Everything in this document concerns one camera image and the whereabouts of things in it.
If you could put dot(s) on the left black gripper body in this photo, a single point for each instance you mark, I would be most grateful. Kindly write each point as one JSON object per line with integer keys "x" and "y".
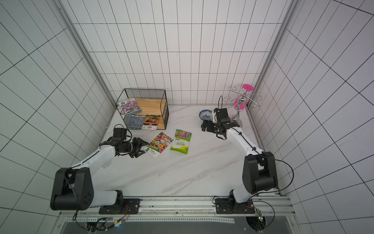
{"x": 129, "y": 147}

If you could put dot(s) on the purple flower seed bag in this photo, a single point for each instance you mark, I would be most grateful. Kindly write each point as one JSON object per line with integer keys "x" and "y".
{"x": 129, "y": 107}

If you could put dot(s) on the lavender seed bag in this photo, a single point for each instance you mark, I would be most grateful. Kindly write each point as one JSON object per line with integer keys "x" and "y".
{"x": 135, "y": 122}

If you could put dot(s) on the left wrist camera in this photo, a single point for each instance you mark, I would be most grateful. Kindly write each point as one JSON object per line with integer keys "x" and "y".
{"x": 120, "y": 134}

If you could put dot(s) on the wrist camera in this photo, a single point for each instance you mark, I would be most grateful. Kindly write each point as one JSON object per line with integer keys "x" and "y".
{"x": 120, "y": 134}
{"x": 221, "y": 115}

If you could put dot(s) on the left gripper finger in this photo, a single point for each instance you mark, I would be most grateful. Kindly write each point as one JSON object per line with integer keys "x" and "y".
{"x": 137, "y": 153}
{"x": 139, "y": 142}

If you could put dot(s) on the black wire mesh shelf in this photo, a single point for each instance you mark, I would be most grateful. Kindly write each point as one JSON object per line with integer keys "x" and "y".
{"x": 151, "y": 102}

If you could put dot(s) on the chrome pink cup rack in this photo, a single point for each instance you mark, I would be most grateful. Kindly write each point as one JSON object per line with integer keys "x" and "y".
{"x": 246, "y": 98}

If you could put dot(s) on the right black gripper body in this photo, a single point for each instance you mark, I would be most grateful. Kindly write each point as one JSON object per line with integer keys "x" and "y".
{"x": 215, "y": 127}

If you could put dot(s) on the orange marigold seed bag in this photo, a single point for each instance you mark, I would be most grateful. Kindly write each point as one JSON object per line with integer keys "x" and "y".
{"x": 150, "y": 122}

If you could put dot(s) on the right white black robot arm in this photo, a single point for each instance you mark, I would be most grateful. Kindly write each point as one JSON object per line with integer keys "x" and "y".
{"x": 259, "y": 169}

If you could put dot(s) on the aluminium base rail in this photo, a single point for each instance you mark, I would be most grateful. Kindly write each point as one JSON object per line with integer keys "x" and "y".
{"x": 179, "y": 209}

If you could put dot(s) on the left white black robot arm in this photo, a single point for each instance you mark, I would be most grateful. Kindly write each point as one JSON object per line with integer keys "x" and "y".
{"x": 73, "y": 188}

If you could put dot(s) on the colourful ranunculus seed bag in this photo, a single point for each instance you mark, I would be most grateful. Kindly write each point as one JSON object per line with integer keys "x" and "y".
{"x": 158, "y": 145}

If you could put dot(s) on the blue white floral bowl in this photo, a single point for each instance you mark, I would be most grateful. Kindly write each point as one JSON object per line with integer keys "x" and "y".
{"x": 206, "y": 115}

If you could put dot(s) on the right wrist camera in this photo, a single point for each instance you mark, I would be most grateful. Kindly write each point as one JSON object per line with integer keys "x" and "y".
{"x": 221, "y": 115}

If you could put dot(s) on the green zinnias seed bag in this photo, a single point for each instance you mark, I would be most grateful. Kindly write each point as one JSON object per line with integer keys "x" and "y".
{"x": 181, "y": 141}

